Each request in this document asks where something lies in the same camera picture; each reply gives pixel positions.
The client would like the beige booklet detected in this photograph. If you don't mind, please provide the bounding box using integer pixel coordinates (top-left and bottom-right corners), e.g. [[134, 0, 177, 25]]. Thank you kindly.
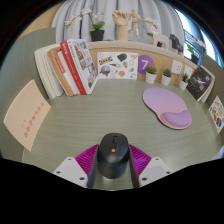
[[3, 79, 52, 152]]

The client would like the purple round number sign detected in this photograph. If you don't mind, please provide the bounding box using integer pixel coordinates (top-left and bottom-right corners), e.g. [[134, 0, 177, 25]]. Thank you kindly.
[[137, 54, 156, 75]]

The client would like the black computer mouse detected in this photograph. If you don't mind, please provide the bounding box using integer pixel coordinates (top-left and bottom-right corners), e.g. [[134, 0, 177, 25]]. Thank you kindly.
[[96, 132, 130, 180]]

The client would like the white wall socket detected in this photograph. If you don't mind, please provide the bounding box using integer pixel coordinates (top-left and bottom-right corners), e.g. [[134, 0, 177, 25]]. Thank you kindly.
[[183, 64, 194, 79], [170, 59, 184, 76]]

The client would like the pink horse figurine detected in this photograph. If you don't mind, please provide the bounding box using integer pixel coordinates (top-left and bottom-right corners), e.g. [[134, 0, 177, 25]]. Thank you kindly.
[[148, 26, 170, 50]]

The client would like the succulent in white pot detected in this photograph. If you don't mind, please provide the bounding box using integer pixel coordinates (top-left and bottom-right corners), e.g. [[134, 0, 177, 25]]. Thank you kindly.
[[145, 65, 158, 85], [160, 68, 173, 87], [178, 72, 190, 91]]

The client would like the white sticker sheet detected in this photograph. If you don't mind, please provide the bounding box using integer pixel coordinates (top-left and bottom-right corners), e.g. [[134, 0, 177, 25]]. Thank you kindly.
[[96, 51, 139, 80]]

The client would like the wooden hand model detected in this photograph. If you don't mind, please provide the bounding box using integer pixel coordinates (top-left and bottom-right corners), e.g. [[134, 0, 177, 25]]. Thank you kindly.
[[111, 9, 132, 42]]

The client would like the grey-green desk partition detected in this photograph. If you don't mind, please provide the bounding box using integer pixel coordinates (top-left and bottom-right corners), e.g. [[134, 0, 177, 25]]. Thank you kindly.
[[201, 54, 224, 101], [0, 27, 58, 158]]

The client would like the black horse figurine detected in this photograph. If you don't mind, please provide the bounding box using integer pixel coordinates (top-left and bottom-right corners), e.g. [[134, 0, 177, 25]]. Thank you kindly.
[[169, 33, 185, 54]]

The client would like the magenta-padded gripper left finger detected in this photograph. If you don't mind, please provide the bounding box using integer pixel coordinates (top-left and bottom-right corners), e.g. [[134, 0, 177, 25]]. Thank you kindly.
[[53, 143, 100, 189]]

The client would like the black cover book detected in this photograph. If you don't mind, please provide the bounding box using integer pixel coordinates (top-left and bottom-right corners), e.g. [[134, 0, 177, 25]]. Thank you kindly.
[[185, 65, 214, 102]]

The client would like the purple mouse pad with wrist rest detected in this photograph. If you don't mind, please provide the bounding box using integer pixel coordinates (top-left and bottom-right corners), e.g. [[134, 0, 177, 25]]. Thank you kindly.
[[142, 86, 193, 130]]

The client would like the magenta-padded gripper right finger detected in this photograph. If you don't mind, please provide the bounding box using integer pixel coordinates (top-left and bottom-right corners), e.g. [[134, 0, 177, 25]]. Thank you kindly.
[[128, 143, 173, 188]]

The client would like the colourful illustrated booklet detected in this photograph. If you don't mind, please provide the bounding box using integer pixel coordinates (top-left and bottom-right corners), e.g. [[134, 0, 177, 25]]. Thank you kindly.
[[208, 95, 224, 134]]

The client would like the grey pleated curtain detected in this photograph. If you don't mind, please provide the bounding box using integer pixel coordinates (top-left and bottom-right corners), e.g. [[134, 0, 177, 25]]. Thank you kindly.
[[51, 0, 181, 44]]

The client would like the dark-framed window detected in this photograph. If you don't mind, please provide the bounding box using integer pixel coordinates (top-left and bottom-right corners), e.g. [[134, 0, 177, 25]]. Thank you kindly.
[[174, 8, 218, 58]]

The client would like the brown book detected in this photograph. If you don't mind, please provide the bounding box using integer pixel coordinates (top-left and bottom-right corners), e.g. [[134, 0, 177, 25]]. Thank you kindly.
[[47, 45, 75, 98]]

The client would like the wooden desk back shelf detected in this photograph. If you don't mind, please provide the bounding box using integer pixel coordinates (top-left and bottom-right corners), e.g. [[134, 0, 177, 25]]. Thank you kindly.
[[46, 40, 201, 88]]

